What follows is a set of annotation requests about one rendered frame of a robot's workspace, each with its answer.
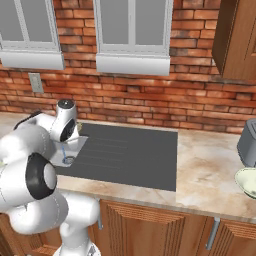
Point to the grey toaster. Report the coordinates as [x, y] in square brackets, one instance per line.
[249, 145]

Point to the white framed window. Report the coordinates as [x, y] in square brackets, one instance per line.
[133, 40]
[30, 36]

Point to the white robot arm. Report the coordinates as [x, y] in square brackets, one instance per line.
[23, 156]

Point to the brown wooden wall cupboard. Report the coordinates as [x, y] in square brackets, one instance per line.
[238, 40]

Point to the dark grey sink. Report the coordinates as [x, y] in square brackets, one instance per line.
[133, 156]

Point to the brown wooden cupboard door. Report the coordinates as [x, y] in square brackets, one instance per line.
[238, 241]
[150, 233]
[46, 245]

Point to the pale green bowl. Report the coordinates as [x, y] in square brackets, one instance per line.
[248, 183]

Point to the grey wall socket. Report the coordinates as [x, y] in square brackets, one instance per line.
[36, 83]

